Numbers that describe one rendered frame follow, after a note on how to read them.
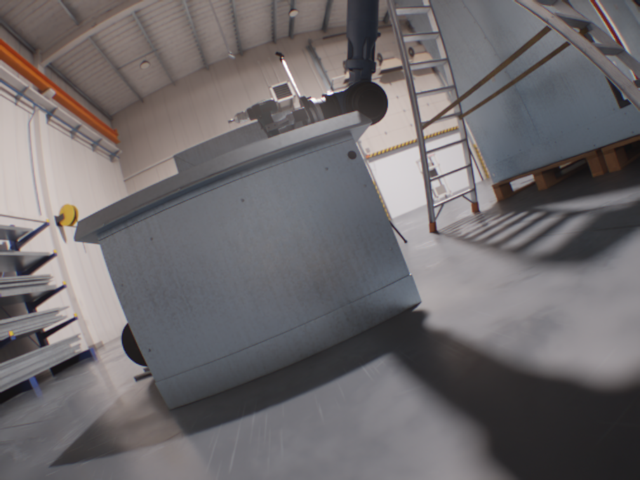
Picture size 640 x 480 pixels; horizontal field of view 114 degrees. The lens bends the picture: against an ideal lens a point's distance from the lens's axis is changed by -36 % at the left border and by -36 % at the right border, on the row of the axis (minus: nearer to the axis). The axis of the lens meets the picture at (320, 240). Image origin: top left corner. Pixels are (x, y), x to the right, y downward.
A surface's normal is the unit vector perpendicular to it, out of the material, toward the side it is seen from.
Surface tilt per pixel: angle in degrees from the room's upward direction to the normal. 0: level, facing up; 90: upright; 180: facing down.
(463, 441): 0
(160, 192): 67
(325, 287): 90
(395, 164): 90
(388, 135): 90
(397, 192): 90
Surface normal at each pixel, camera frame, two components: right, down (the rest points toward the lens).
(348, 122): 0.01, -0.42
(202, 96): 0.12, -0.04
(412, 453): -0.38, -0.92
